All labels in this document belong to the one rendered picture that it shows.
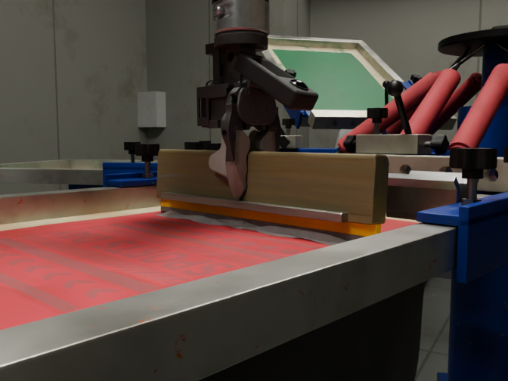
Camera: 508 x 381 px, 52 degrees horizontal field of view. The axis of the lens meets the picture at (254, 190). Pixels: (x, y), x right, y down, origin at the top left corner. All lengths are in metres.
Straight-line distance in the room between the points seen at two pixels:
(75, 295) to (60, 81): 3.76
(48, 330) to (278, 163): 0.45
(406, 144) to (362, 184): 0.39
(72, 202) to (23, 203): 0.07
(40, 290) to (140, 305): 0.19
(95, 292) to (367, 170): 0.30
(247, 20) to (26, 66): 3.35
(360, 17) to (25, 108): 2.61
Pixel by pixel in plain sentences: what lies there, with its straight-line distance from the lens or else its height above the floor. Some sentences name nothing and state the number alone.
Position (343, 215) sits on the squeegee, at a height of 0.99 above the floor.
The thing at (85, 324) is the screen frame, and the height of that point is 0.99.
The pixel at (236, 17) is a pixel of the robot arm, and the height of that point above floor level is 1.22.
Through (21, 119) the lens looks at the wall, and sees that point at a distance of 3.91.
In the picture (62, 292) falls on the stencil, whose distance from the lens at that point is 0.43.
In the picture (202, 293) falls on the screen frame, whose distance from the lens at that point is 0.28.
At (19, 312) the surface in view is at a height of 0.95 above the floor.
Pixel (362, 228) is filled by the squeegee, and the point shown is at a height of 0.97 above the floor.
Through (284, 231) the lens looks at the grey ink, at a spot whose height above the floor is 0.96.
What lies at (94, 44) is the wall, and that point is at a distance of 4.41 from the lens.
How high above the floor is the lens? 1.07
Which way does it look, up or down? 6 degrees down
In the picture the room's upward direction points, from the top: straight up
